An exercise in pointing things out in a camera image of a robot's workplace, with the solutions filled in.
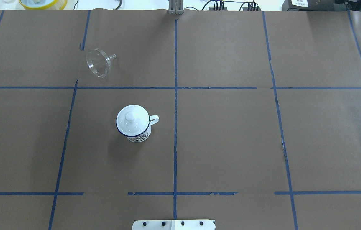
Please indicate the white ceramic lid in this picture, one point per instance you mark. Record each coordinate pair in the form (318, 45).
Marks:
(132, 120)

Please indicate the white blue patterned mug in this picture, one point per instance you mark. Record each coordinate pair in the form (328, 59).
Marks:
(153, 120)

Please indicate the brown paper table cover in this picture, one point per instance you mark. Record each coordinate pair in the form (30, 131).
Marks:
(260, 119)

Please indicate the left black connector block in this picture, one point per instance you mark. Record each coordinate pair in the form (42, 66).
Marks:
(216, 5)

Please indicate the black connector block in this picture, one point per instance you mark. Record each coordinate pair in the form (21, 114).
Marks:
(216, 5)
(249, 6)

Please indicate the right black connector block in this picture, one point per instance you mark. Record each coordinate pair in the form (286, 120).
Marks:
(249, 6)

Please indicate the black device with label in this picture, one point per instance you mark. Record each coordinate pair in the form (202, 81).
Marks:
(321, 5)

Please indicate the yellow rimmed filter bowl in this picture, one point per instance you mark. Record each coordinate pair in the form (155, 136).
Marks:
(43, 4)

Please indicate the aluminium frame post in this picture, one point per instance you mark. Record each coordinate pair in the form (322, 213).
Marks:
(175, 7)

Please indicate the white camera pole base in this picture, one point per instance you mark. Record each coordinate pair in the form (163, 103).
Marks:
(188, 224)

